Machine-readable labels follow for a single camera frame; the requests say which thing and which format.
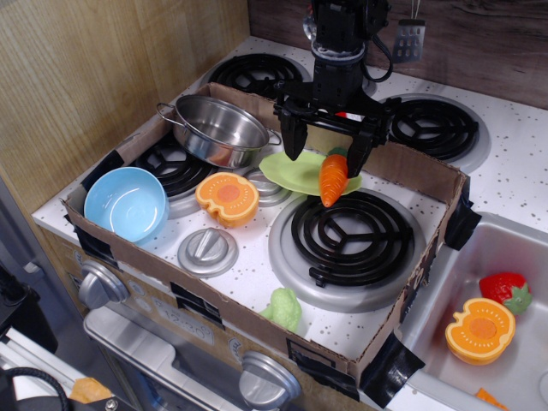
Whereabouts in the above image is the black burner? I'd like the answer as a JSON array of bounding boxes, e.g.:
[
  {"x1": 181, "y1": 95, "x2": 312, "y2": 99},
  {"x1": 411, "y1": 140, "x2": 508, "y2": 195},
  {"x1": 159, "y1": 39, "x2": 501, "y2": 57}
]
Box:
[
  {"x1": 389, "y1": 93, "x2": 491, "y2": 174},
  {"x1": 131, "y1": 132, "x2": 218, "y2": 219},
  {"x1": 268, "y1": 189, "x2": 426, "y2": 313},
  {"x1": 201, "y1": 53, "x2": 312, "y2": 99}
]

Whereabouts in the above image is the silver left oven knob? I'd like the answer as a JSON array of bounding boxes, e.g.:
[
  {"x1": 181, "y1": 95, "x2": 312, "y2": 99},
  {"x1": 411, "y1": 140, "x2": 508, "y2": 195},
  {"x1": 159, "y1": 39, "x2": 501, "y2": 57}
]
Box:
[{"x1": 78, "y1": 259, "x2": 129, "y2": 310}]

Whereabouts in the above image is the orange pumpkin half in sink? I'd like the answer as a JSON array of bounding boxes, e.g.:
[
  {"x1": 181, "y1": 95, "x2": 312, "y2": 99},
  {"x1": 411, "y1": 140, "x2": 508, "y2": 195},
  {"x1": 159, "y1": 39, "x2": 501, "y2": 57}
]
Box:
[{"x1": 444, "y1": 297, "x2": 516, "y2": 366}]

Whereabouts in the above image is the back right black burner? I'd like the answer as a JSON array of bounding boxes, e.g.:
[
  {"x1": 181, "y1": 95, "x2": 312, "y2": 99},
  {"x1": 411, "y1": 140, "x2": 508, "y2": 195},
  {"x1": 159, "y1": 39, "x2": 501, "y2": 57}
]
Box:
[{"x1": 389, "y1": 93, "x2": 491, "y2": 174}]

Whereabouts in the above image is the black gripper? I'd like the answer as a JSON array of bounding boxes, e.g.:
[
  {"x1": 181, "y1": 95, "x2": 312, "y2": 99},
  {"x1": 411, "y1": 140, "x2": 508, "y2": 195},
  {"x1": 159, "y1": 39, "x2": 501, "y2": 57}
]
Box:
[{"x1": 275, "y1": 51, "x2": 402, "y2": 178}]

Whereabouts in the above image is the silver right oven knob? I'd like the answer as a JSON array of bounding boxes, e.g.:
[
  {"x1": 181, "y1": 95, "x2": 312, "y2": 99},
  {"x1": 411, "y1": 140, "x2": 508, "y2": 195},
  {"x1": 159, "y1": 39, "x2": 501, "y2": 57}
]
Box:
[{"x1": 239, "y1": 350, "x2": 301, "y2": 410}]

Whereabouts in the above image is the black cable bottom left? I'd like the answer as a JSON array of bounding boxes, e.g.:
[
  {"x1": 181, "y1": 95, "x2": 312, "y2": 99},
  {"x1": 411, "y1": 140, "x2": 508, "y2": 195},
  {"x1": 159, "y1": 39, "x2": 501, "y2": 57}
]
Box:
[{"x1": 0, "y1": 366, "x2": 70, "y2": 411}]

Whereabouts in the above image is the front left black burner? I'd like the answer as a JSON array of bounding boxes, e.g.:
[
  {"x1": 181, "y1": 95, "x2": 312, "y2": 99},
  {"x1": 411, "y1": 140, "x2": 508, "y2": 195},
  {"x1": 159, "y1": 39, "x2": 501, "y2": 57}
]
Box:
[{"x1": 131, "y1": 132, "x2": 218, "y2": 219}]

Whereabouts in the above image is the red white toy mushroom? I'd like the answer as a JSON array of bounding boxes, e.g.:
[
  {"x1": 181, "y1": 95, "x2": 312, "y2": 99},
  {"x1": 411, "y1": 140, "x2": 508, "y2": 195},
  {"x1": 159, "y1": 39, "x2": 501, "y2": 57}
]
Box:
[{"x1": 337, "y1": 112, "x2": 364, "y2": 122}]

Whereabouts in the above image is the front right black burner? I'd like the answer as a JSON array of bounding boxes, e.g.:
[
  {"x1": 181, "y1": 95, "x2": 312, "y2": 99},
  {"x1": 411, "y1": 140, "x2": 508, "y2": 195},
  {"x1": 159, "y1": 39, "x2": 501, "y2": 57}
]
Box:
[{"x1": 268, "y1": 189, "x2": 426, "y2": 313}]

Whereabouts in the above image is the silver oven knob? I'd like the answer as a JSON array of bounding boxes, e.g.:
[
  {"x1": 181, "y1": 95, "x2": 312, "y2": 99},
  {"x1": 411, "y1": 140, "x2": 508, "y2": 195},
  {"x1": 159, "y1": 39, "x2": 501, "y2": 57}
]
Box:
[
  {"x1": 239, "y1": 350, "x2": 301, "y2": 410},
  {"x1": 78, "y1": 259, "x2": 129, "y2": 310}
]

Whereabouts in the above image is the orange object bottom left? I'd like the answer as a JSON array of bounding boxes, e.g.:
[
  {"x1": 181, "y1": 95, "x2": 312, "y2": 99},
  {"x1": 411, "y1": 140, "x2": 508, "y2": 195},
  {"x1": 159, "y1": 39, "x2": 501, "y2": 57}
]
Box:
[{"x1": 69, "y1": 377, "x2": 112, "y2": 404}]

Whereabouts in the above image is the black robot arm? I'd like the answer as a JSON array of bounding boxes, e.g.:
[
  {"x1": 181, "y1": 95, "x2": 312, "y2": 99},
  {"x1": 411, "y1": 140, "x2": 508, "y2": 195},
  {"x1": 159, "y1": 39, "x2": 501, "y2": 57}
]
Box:
[{"x1": 274, "y1": 1, "x2": 401, "y2": 178}]

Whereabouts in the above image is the orange toy piece in sink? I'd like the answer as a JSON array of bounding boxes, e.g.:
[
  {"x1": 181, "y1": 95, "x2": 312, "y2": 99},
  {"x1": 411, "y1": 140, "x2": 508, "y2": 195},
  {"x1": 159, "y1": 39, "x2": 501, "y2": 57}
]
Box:
[{"x1": 475, "y1": 388, "x2": 509, "y2": 411}]

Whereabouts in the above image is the hanging silver ladle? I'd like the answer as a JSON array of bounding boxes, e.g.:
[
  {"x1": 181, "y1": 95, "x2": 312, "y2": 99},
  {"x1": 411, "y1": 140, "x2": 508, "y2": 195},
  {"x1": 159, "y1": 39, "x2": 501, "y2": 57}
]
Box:
[{"x1": 302, "y1": 11, "x2": 317, "y2": 42}]

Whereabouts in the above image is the steel toy sink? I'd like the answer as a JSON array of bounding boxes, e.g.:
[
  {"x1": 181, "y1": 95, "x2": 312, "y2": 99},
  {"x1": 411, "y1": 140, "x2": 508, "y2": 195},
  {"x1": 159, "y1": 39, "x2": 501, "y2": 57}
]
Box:
[{"x1": 388, "y1": 213, "x2": 547, "y2": 410}]

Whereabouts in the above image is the silver middle stovetop knob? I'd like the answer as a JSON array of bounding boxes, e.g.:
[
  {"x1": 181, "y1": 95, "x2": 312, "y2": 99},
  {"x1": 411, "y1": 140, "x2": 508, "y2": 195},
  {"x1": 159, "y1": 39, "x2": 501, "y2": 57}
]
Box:
[{"x1": 244, "y1": 168, "x2": 291, "y2": 207}]

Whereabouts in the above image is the silver front stovetop knob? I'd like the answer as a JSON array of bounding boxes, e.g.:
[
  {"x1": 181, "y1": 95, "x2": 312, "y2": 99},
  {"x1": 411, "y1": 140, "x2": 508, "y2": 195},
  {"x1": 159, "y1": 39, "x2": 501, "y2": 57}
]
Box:
[{"x1": 177, "y1": 228, "x2": 239, "y2": 278}]

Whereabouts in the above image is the back left black burner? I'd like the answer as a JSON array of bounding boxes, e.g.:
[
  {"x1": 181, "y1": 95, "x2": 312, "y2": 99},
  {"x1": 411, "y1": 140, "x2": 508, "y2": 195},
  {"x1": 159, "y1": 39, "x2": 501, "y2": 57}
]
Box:
[{"x1": 201, "y1": 53, "x2": 312, "y2": 99}]

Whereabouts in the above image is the light green plastic plate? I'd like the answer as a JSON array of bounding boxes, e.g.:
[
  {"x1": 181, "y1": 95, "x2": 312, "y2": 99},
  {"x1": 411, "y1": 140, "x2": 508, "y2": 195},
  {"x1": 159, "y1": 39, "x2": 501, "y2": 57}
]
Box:
[{"x1": 258, "y1": 150, "x2": 363, "y2": 197}]

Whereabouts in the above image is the black device left edge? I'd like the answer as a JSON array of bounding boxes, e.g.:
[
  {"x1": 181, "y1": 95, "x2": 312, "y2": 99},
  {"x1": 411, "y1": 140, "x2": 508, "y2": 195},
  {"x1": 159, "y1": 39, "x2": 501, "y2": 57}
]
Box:
[{"x1": 1, "y1": 266, "x2": 58, "y2": 354}]

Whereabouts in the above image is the green toy vegetable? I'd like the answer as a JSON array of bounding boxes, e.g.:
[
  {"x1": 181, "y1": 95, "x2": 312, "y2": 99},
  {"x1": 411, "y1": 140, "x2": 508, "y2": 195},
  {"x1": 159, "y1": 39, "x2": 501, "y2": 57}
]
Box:
[{"x1": 259, "y1": 288, "x2": 302, "y2": 332}]

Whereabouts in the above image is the hanging silver spatula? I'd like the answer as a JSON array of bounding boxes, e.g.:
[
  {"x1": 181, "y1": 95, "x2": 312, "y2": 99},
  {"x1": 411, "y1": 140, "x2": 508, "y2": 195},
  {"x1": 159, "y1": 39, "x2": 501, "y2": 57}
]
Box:
[{"x1": 392, "y1": 0, "x2": 426, "y2": 64}]

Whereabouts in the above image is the orange toy carrot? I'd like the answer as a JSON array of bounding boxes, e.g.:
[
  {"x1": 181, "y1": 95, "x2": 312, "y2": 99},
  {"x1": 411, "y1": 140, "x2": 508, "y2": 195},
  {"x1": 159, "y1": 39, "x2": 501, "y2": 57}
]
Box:
[{"x1": 319, "y1": 147, "x2": 349, "y2": 208}]

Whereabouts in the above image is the steel toy pot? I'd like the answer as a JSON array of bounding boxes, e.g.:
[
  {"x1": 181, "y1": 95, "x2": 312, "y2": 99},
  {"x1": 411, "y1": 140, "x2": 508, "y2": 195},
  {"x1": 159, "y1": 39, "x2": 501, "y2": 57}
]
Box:
[{"x1": 156, "y1": 95, "x2": 282, "y2": 169}]

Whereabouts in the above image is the silver stovetop knob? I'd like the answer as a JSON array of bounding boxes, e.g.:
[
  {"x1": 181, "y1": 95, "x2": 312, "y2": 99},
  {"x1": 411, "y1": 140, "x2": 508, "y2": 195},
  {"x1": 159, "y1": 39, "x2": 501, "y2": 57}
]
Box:
[
  {"x1": 362, "y1": 78, "x2": 378, "y2": 97},
  {"x1": 177, "y1": 228, "x2": 239, "y2": 278},
  {"x1": 244, "y1": 168, "x2": 291, "y2": 207}
]

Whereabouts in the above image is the red toy strawberry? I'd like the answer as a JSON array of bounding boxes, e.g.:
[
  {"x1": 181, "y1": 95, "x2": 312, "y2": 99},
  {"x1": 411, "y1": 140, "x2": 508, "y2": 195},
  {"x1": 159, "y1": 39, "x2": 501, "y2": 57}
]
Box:
[{"x1": 479, "y1": 272, "x2": 533, "y2": 316}]

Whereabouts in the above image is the silver oven door handle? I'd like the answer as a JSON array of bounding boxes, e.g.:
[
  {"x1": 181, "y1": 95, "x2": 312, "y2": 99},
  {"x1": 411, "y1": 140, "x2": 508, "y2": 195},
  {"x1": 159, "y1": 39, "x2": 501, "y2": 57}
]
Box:
[{"x1": 84, "y1": 307, "x2": 249, "y2": 410}]

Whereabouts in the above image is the light blue plastic bowl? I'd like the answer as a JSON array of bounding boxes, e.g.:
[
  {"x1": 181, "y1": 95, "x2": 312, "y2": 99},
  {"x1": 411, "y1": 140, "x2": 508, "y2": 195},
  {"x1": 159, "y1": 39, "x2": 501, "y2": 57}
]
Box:
[{"x1": 84, "y1": 167, "x2": 170, "y2": 245}]

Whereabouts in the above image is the orange toy pumpkin half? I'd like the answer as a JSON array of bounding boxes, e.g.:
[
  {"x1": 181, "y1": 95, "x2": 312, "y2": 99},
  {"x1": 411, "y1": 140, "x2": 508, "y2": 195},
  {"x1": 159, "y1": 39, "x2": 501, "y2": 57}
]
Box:
[{"x1": 194, "y1": 172, "x2": 259, "y2": 228}]

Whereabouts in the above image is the silver back stovetop knob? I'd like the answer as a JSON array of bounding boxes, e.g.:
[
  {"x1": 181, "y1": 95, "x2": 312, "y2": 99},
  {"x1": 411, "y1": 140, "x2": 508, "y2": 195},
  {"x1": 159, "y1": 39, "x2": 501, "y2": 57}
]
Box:
[{"x1": 362, "y1": 78, "x2": 378, "y2": 97}]

